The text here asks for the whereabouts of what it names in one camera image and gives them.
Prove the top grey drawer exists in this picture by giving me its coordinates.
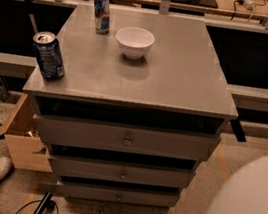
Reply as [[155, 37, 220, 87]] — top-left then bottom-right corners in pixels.
[[33, 114, 220, 161]]

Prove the wooden box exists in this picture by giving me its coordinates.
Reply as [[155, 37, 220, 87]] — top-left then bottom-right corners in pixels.
[[0, 94, 52, 173]]

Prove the red bull can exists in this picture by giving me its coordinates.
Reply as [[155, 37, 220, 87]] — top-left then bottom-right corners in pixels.
[[94, 0, 110, 35]]

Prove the middle grey drawer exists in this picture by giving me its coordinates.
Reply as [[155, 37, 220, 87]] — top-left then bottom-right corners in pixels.
[[48, 156, 194, 188]]

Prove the white bowl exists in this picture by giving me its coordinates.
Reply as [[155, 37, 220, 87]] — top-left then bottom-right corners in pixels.
[[115, 27, 155, 60]]

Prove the black floor cable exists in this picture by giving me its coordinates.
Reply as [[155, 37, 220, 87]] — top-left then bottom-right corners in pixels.
[[14, 187, 63, 214]]

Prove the grey drawer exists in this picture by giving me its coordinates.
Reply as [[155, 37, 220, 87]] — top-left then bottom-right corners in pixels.
[[33, 114, 220, 161], [43, 183, 179, 208], [48, 156, 194, 188]]

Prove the bottom grey drawer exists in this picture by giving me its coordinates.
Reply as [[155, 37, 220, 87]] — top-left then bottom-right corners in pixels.
[[43, 183, 179, 208]]

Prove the blue pepsi can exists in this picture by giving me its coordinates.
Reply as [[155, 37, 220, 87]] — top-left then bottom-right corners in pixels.
[[32, 31, 65, 80]]

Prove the grey drawer cabinet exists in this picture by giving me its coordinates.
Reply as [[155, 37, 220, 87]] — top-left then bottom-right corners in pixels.
[[7, 0, 253, 214]]

